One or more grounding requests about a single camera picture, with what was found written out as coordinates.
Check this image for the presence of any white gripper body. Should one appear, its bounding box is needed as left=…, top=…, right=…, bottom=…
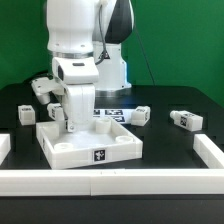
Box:
left=31, top=57, right=99, bottom=125

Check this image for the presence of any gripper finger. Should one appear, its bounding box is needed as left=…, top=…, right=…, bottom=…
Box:
left=66, top=120, right=75, bottom=132

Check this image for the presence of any white square table top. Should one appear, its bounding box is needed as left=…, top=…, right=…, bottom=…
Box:
left=36, top=118, right=143, bottom=169

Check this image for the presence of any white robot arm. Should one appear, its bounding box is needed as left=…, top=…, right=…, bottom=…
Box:
left=32, top=0, right=134, bottom=132

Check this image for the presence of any sheet of fiducial markers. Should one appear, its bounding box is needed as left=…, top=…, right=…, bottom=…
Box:
left=94, top=109, right=133, bottom=124

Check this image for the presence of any black cable bundle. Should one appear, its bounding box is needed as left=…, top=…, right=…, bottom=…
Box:
left=22, top=69, right=51, bottom=84

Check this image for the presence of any white left fence wall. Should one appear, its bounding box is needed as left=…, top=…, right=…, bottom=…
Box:
left=0, top=134, right=11, bottom=165

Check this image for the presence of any white fence wall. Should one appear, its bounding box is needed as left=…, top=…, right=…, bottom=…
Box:
left=0, top=169, right=224, bottom=196
left=193, top=134, right=224, bottom=169
left=0, top=134, right=11, bottom=165

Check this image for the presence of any white front fence wall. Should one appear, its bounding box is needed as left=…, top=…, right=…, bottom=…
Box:
left=0, top=169, right=224, bottom=196

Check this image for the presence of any white right fence wall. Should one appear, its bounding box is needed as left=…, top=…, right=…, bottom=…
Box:
left=193, top=134, right=224, bottom=169

